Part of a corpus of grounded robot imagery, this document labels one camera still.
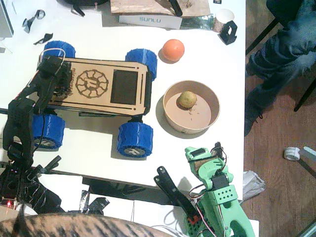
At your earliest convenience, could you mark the blue ribbed rover wheel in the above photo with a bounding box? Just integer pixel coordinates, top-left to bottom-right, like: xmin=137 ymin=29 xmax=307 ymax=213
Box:
xmin=125 ymin=48 xmax=158 ymax=82
xmin=31 ymin=113 xmax=66 ymax=151
xmin=43 ymin=40 xmax=76 ymax=59
xmin=117 ymin=122 xmax=154 ymax=160

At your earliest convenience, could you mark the black bar clamp red trigger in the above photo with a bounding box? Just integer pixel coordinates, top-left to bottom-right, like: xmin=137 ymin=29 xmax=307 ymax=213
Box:
xmin=153 ymin=166 xmax=202 ymax=224

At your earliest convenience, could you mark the brown paper bowl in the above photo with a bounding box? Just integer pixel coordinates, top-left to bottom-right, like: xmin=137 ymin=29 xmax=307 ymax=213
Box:
xmin=162 ymin=80 xmax=221 ymax=135

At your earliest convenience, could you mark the crumpled white plastic bag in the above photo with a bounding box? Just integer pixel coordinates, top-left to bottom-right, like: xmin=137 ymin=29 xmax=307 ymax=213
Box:
xmin=243 ymin=170 xmax=266 ymax=202

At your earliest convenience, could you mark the yellow-green round fruit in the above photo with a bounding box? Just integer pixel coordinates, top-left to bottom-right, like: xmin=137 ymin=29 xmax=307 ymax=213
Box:
xmin=176 ymin=90 xmax=198 ymax=109

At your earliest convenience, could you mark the wooden microver rover body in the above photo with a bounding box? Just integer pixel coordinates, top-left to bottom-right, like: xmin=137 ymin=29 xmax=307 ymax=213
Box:
xmin=48 ymin=55 xmax=153 ymax=122

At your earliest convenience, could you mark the dark rover display screen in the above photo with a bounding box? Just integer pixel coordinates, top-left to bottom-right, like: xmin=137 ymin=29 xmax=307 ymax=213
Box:
xmin=110 ymin=70 xmax=139 ymax=104

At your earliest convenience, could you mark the white grey box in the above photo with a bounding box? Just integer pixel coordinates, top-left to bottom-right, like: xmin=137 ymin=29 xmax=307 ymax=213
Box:
xmin=0 ymin=0 xmax=15 ymax=39

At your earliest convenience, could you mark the black bag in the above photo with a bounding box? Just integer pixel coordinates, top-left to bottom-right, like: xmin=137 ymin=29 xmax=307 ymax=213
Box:
xmin=56 ymin=0 xmax=111 ymax=17

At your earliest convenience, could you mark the small black clamp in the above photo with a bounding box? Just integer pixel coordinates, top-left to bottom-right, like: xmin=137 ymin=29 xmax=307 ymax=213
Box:
xmin=27 ymin=155 xmax=62 ymax=178

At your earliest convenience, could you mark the white tape roll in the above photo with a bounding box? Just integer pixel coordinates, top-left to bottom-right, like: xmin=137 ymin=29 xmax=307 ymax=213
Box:
xmin=283 ymin=147 xmax=301 ymax=161

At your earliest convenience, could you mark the brown wooden board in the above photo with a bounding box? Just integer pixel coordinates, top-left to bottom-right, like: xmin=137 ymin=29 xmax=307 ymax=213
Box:
xmin=110 ymin=0 xmax=211 ymax=18

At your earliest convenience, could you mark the grey white metal bar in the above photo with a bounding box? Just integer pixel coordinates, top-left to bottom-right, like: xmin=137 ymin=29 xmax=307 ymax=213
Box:
xmin=297 ymin=146 xmax=316 ymax=178

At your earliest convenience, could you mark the orange ball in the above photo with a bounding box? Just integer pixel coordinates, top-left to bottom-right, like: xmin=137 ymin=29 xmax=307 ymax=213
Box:
xmin=161 ymin=39 xmax=185 ymax=62

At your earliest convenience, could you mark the white SUNLU box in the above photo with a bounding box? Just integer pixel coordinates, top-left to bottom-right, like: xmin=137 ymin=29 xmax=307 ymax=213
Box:
xmin=118 ymin=14 xmax=183 ymax=31

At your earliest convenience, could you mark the black chair leg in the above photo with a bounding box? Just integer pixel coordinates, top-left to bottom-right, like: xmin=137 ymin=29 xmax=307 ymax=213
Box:
xmin=245 ymin=18 xmax=281 ymax=56
xmin=293 ymin=78 xmax=316 ymax=112

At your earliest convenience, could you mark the black printed plastic holder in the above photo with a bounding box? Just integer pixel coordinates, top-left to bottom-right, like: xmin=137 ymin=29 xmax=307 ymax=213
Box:
xmin=219 ymin=20 xmax=238 ymax=45

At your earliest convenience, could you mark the person in dark jeans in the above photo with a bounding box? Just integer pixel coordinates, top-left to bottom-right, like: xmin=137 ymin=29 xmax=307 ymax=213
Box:
xmin=243 ymin=0 xmax=316 ymax=137

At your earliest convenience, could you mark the silver foil bag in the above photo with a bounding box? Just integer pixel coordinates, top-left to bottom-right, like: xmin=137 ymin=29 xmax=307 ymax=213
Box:
xmin=181 ymin=14 xmax=215 ymax=32

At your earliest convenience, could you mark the brown streaked head of hair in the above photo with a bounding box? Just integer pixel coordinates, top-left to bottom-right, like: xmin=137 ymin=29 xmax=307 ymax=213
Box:
xmin=0 ymin=214 xmax=173 ymax=237

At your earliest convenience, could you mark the white paper cup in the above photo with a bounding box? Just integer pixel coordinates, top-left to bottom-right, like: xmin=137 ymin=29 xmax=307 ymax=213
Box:
xmin=212 ymin=8 xmax=235 ymax=34

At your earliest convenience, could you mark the white camera cable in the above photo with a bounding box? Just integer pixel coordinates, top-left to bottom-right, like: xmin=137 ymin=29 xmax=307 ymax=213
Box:
xmin=39 ymin=48 xmax=67 ymax=75

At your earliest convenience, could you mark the small black plastic bracket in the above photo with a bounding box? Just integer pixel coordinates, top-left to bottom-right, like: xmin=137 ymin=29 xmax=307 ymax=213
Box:
xmin=33 ymin=33 xmax=54 ymax=45

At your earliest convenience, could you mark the black bracket with tape roll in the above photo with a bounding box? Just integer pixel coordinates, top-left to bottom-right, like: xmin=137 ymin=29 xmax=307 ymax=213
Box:
xmin=22 ymin=9 xmax=46 ymax=34

